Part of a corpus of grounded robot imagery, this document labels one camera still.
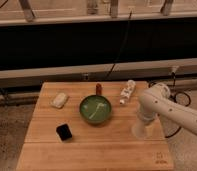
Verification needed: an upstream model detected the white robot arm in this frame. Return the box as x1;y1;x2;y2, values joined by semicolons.
138;83;197;135

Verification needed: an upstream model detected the black eraser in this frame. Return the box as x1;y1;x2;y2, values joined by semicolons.
56;124;72;141

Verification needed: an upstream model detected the small red-brown bottle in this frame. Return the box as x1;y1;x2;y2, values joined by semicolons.
96;83;102;95

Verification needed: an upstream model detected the green bowl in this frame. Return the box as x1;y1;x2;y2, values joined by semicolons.
79;95;112;125

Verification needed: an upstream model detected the white tube with label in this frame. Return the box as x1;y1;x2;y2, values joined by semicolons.
120;80;136;104

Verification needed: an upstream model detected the white sponge block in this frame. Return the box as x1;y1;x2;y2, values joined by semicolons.
51;93;69;109

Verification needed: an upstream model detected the wooden cutting board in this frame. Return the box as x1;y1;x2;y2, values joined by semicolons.
16;82;174;171

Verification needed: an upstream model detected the black cable by robot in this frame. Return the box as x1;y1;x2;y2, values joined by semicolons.
148;71;192;139

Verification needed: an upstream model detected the black hanging cable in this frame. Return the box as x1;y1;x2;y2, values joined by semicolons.
103;9;133;81

